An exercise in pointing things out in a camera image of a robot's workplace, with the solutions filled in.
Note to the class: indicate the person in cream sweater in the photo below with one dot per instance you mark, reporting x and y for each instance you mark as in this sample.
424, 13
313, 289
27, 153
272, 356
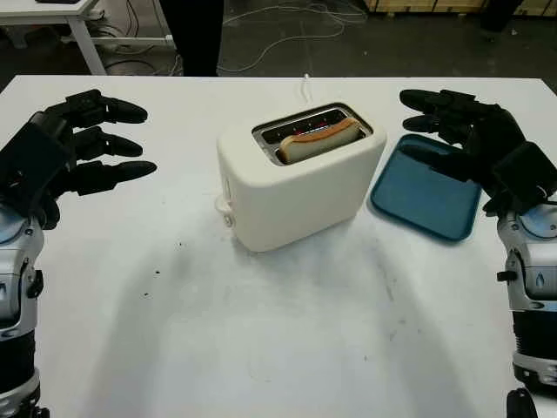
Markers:
196, 39

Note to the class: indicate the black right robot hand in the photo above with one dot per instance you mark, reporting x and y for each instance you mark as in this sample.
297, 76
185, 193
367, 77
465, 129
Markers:
494, 130

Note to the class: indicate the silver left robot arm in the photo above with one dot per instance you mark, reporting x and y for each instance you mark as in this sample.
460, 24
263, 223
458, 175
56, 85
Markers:
17, 261

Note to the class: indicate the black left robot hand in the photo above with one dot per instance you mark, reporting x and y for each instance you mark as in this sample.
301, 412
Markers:
109, 140

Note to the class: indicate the cream white toaster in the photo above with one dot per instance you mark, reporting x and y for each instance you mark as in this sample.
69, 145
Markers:
300, 200

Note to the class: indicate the toast slice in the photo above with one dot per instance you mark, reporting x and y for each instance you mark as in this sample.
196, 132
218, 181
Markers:
317, 141

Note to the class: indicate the bystander in dark trousers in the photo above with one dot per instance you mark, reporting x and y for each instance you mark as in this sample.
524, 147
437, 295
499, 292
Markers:
496, 17

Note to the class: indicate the white desk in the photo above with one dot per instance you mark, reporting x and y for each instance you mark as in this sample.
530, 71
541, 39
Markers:
43, 11

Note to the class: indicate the teal plastic tray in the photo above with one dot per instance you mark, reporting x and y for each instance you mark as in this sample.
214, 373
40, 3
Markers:
422, 200

